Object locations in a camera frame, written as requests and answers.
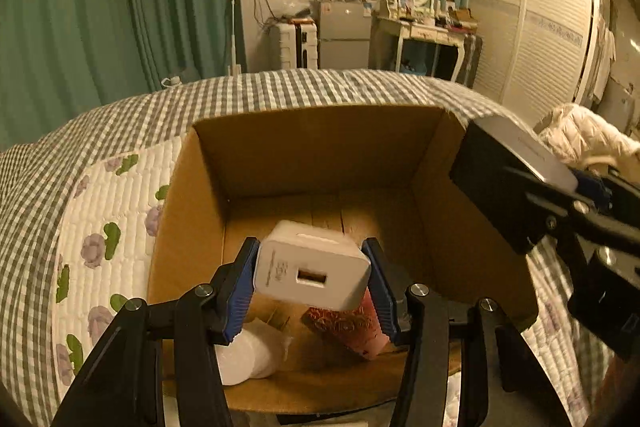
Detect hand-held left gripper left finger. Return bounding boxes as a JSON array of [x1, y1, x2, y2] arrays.
[[50, 237, 261, 427]]

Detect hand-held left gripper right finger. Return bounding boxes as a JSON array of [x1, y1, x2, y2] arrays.
[[361, 237, 573, 427]]

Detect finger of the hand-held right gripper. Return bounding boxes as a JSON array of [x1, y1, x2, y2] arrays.
[[501, 164, 603, 253], [574, 167, 640, 233]]

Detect black and silver power bank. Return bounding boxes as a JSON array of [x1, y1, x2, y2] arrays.
[[448, 115, 594, 256]]

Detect white charger plug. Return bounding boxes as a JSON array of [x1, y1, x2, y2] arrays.
[[253, 220, 373, 311]]

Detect cardboard box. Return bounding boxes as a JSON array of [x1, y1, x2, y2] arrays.
[[146, 104, 539, 414]]

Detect red patterned packet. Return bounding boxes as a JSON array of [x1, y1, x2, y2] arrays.
[[301, 287, 391, 360]]

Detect white plastic cup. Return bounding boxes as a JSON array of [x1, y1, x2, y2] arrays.
[[215, 318, 293, 387]]

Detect white puffer jacket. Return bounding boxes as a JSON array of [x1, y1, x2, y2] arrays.
[[532, 103, 640, 168]]

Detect hanging white clothes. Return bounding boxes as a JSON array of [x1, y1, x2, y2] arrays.
[[589, 13, 617, 102]]

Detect white floral quilt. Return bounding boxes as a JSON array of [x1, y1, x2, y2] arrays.
[[54, 136, 184, 392]]

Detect white wardrobe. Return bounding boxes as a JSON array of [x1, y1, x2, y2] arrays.
[[469, 0, 602, 106]]

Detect white dressing table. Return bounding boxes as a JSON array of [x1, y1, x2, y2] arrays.
[[369, 13, 482, 84]]

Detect white pole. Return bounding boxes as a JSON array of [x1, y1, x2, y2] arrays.
[[227, 0, 244, 78]]

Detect grey fridge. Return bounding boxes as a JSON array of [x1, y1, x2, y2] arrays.
[[313, 0, 374, 70]]

